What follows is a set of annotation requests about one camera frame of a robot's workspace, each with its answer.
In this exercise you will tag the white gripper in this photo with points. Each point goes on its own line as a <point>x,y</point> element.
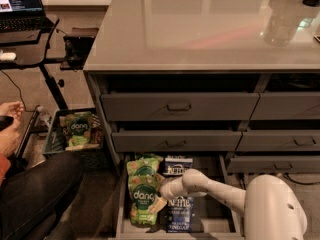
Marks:
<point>171,188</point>

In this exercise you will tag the green dang chip bag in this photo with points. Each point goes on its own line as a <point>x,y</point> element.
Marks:
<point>143,190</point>
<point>144,164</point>

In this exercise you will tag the black controller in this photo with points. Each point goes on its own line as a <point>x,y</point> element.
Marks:
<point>5,121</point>

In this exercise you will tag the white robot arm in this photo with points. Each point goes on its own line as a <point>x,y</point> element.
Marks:
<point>270,209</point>

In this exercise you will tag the front blue kettle chip bag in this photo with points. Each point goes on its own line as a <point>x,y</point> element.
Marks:
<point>179,214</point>

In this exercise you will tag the blue kettle chip bag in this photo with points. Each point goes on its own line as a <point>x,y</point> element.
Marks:
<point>179,214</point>
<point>177,166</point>

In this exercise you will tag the rear blue kettle chip bag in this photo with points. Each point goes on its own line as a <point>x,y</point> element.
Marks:
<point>177,166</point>

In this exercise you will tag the open bottom left drawer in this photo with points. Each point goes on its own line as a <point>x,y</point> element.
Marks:
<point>211,220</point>

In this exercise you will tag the middle left drawer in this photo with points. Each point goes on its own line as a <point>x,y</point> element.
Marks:
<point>175,136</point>

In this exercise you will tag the top left drawer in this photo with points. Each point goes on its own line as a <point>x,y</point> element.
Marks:
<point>199,106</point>

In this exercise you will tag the dang bag in crate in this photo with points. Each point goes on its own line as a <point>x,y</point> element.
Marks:
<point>79,127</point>

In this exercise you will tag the grey cabinet with counter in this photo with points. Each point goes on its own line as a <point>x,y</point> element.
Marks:
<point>220,46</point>

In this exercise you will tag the middle right drawer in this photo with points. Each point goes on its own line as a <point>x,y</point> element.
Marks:
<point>279,140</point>

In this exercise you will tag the top right drawer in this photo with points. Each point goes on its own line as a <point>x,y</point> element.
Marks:
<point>287,106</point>

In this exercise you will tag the person's right hand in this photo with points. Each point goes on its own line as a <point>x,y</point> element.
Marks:
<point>9,139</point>

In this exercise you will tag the person's left hand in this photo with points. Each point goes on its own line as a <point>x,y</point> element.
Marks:
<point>13,109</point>

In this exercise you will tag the green plastic crate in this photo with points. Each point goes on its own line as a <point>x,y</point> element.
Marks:
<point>57,139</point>

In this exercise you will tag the seated person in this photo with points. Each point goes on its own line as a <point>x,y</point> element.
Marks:
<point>35,199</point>

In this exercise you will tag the black laptop stand desk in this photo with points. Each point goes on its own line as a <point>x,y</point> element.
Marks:
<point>35,55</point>

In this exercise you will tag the white mouse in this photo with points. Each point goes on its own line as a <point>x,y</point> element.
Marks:
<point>8,56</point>

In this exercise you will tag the black laptop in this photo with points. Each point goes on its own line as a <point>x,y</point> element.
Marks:
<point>23,15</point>

